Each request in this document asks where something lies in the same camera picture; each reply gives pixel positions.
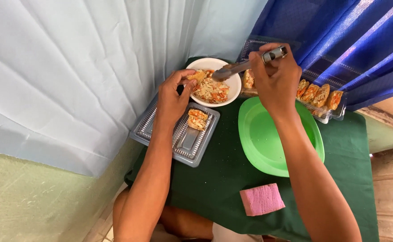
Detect person's left hand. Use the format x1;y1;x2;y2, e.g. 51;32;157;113
156;69;199;128

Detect person's right hand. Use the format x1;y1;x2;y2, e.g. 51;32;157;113
248;43;303;117

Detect fried tofu piece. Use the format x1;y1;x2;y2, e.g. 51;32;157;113
187;69;214;82

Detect metal tongs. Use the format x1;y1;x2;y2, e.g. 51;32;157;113
211;46;288;81

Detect stuffed fried tofu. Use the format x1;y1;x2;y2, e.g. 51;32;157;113
296;79;310;99
301;83;320;103
243;69;255;90
187;108;209;131
312;84;331;108
326;90;344;111

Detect clear plastic lidded container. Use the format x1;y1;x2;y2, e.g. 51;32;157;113
238;35;348;124

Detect shredded vegetable filling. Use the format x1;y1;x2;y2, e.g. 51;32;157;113
192;77;231;104

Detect white bowl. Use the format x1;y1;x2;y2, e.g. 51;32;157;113
184;58;243;108

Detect clear plastic tray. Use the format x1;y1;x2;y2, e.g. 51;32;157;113
129;97;221;168

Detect green plastic plate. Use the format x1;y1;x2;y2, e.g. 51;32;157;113
238;96;325;178

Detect dark blue curtain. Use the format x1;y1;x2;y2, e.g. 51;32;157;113
250;0;393;112

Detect light blue curtain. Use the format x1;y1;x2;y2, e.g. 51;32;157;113
0;0;269;178

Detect dark green tablecloth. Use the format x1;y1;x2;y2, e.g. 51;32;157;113
124;56;380;242

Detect pink sponge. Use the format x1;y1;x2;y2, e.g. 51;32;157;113
239;183;286;217

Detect person's leg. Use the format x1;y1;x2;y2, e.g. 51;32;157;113
112;186;214;242

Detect person's white shorts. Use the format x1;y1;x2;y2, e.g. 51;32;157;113
150;222;265;242

